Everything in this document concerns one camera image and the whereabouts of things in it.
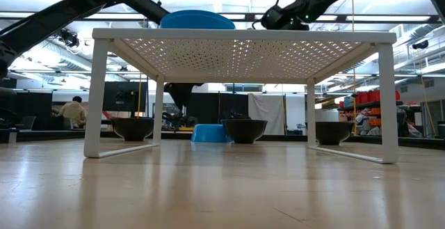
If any white perforated metal shelf riser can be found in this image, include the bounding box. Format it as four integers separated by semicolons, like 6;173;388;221
83;28;400;164

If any rack with red orange bins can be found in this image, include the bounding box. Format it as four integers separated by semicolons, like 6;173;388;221
337;89;404;138

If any black bowl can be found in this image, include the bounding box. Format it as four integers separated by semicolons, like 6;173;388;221
221;118;268;145
111;118;155;142
304;121;355;146

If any white hanging cloth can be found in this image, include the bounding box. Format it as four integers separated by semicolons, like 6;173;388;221
248;93;286;136

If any person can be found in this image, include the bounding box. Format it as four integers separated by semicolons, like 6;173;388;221
51;95;87;129

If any black partition panel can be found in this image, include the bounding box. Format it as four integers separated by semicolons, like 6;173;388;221
194;92;250;125
0;91;53;131

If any black monitor screen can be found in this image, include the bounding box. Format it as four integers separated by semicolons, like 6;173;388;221
102;81;149;112

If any black overhead frame bar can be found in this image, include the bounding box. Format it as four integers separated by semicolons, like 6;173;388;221
100;12;445;24

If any black table edge rail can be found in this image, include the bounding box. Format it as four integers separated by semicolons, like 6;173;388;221
0;128;445;150

